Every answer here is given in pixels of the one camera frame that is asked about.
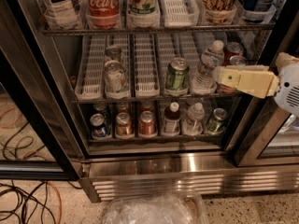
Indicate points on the brown soda can front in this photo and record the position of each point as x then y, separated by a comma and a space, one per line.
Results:
124, 124

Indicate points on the red Coca-Cola can front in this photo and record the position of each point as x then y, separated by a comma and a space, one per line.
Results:
233, 60

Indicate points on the white tea bottle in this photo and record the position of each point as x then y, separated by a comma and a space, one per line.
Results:
62, 14

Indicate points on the clear water bottle bottom shelf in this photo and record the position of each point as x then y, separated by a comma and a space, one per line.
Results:
192, 124

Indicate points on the clear water bottle middle shelf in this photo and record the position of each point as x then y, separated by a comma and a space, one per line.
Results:
212, 57

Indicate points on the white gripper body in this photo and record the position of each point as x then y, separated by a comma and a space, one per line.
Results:
290, 89

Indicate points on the white patterned can rear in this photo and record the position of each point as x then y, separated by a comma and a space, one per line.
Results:
113, 53

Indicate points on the dark juice bottle white cap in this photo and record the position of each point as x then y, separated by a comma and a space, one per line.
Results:
171, 119

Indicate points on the glass fridge door left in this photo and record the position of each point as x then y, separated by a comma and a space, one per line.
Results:
36, 109

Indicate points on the white patterned can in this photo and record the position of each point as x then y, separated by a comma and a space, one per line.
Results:
113, 53
116, 84

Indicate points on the white green soda can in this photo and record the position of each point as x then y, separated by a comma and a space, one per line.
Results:
143, 12

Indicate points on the clear water bottle shelf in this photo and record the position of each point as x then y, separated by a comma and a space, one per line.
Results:
192, 124
212, 57

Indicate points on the red soda can bottom front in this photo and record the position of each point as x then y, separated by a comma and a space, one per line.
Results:
147, 124

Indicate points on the orange gold soda can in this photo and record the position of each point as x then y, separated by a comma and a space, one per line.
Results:
218, 11

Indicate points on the red Coca-Cola can top shelf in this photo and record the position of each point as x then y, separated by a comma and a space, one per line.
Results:
103, 14

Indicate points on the green can bottom shelf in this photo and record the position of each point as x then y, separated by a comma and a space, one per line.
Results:
215, 123

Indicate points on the blue can rear bottom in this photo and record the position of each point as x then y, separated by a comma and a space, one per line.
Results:
103, 108

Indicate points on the blue Pepsi can front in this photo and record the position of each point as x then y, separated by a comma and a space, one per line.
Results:
100, 128

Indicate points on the green soda can middle shelf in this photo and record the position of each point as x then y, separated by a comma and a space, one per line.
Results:
177, 77

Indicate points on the stainless steel display fridge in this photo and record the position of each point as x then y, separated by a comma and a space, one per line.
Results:
258, 149

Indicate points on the empty white shelf tray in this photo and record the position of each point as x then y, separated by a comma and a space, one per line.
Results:
179, 13

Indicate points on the white patterned can front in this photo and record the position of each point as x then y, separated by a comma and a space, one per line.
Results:
116, 84

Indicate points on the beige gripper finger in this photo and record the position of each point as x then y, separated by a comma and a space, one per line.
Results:
255, 80
283, 59

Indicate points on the clear plastic bin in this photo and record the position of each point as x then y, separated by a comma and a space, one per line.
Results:
183, 206

